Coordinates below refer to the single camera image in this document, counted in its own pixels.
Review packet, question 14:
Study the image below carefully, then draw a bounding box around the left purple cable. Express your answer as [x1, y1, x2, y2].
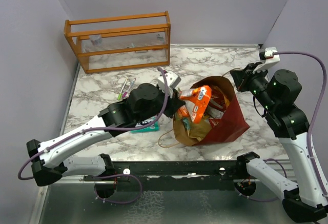
[17, 66, 170, 205]

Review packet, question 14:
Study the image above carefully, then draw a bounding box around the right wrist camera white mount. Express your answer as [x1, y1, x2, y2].
[253, 47, 280, 74]

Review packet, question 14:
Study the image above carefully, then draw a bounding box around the purple cable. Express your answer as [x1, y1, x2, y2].
[17, 66, 170, 205]
[234, 51, 328, 203]

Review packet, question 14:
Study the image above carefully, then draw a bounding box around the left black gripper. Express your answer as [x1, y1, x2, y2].
[136, 84, 185, 124]

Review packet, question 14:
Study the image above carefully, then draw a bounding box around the orange white snack packet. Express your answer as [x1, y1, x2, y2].
[179, 85, 212, 124]

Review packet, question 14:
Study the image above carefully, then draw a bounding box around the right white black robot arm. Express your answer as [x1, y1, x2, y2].
[230, 63, 327, 223]

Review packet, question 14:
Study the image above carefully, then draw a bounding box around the small patterned cup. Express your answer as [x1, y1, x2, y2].
[89, 35, 102, 46]

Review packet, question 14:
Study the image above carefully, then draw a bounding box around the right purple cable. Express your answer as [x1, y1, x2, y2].
[234, 51, 328, 203]

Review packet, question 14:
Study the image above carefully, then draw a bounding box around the orange wooden rack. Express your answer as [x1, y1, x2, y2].
[64, 11, 171, 74]

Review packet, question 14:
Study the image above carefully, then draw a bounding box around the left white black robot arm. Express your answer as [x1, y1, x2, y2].
[27, 83, 185, 187]

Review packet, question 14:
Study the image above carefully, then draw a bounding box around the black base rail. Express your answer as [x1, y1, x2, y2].
[84, 160, 257, 192]

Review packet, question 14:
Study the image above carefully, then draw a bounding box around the red brown paper bag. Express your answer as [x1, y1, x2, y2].
[172, 76, 250, 146]

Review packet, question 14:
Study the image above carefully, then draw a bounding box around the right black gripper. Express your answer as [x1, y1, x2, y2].
[232, 60, 276, 111]

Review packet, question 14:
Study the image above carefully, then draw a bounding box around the red white chips bag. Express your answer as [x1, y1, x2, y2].
[206, 86, 230, 128]

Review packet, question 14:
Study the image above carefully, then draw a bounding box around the gold teal chips bag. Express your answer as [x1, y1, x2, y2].
[182, 117, 212, 145]

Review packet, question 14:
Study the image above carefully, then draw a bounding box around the teal Fox's candy bag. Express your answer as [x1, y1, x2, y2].
[131, 116, 159, 133]

